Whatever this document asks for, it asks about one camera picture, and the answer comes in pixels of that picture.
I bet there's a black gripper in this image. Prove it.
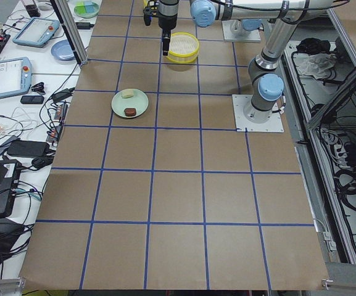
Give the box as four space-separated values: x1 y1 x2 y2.
143 0 178 56

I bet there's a yellow rimmed steamer basket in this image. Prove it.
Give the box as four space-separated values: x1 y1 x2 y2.
167 32 199 64

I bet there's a cream white bun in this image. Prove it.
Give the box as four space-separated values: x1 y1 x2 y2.
121 89 135 99

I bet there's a brown bun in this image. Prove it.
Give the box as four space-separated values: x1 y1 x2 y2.
124 107 137 117

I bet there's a light green plate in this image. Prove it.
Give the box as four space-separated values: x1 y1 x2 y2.
111 89 149 118

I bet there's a green plate with blocks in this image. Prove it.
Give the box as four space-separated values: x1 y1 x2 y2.
73 1 100 19

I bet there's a black power brick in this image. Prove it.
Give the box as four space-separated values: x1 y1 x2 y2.
75 22 94 30

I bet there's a blue plate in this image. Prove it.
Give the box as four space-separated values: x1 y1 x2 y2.
51 39 75 61

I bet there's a far blue teach pendant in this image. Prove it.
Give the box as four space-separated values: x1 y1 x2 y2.
12 17 60 47

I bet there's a blue teach pendant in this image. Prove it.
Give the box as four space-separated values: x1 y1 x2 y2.
12 17 60 47
0 57 32 99

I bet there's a dark drink cup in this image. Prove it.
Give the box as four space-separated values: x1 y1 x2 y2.
22 0 41 17

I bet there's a white crumpled cloth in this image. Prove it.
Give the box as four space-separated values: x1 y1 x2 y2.
297 53 336 80

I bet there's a black small phone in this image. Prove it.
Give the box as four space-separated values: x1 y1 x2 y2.
20 95 44 105

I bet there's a near blue teach pendant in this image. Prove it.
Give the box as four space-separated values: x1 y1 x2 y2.
0 57 32 99

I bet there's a black power adapter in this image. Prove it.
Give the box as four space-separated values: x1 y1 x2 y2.
7 140 50 158

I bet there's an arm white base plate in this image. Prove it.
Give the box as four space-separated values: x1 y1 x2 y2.
222 19 262 43
232 94 284 133

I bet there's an aluminium frame post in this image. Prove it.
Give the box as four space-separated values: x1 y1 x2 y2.
51 0 88 67

